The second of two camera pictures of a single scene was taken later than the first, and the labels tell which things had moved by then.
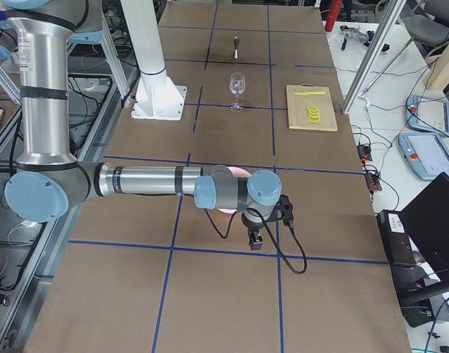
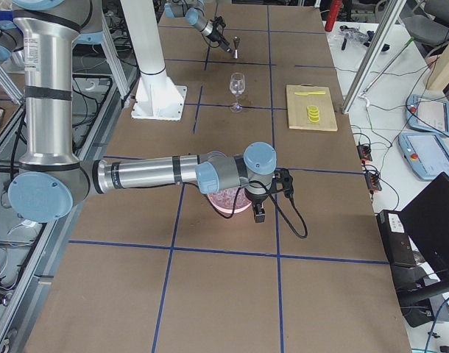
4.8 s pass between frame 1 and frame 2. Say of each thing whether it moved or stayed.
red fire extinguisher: stayed
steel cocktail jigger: stayed
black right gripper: moved
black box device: stayed
